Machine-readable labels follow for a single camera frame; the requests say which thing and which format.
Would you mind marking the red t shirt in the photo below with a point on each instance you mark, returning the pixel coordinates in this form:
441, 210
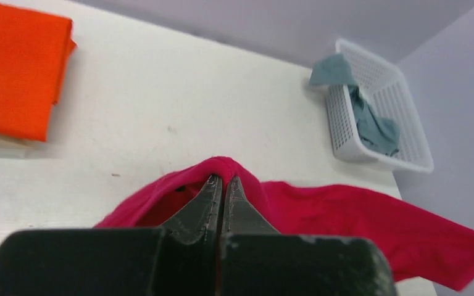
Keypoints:
416, 243

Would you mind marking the grey-blue t shirt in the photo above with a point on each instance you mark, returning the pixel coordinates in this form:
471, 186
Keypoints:
379, 134

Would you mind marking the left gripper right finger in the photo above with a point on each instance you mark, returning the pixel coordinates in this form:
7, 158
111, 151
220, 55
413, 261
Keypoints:
256, 259

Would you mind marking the folded orange t shirt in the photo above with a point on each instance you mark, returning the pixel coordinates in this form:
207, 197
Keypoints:
34, 50

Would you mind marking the white plastic basket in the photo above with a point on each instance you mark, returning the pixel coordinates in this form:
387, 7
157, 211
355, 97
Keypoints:
385, 88

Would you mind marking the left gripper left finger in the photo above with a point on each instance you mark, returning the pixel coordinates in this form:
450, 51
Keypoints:
174, 258

